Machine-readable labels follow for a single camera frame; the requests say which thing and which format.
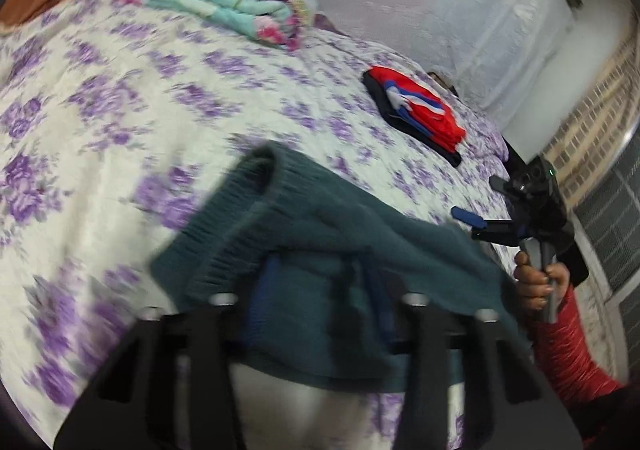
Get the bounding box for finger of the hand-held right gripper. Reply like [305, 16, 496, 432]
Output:
[451, 206, 526, 246]

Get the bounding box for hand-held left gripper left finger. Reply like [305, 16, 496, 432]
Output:
[54, 260, 281, 450]

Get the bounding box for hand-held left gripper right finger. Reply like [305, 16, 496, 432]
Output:
[367, 260, 584, 450]

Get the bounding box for teal knit pants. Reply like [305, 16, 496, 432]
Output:
[150, 140, 531, 394]

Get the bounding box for person's right forearm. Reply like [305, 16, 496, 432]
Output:
[522, 285, 627, 437]

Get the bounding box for person's right hand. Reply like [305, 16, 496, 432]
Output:
[514, 250, 571, 317]

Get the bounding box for metal window grille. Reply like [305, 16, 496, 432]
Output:
[570, 150, 640, 302]

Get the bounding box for folded red striped garment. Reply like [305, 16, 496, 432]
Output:
[367, 66, 467, 154]

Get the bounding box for folded black garment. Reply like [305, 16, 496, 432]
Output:
[362, 72, 462, 169]

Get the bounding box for purple floral bedspread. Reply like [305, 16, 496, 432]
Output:
[0, 0, 512, 450]

